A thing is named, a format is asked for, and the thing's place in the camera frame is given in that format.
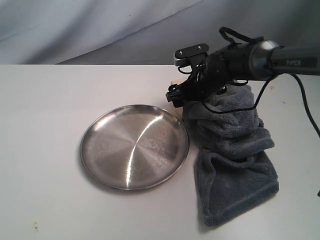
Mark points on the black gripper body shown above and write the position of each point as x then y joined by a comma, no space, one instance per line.
219,69

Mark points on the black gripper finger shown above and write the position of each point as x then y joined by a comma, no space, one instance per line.
175,95

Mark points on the light wooden cube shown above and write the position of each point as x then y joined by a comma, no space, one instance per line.
179,82

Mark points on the grey-blue fleece towel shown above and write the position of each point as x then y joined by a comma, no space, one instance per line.
233,173

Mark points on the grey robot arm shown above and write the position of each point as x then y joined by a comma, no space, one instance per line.
258,61

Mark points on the round stainless steel plate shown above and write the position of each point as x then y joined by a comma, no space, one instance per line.
134,147

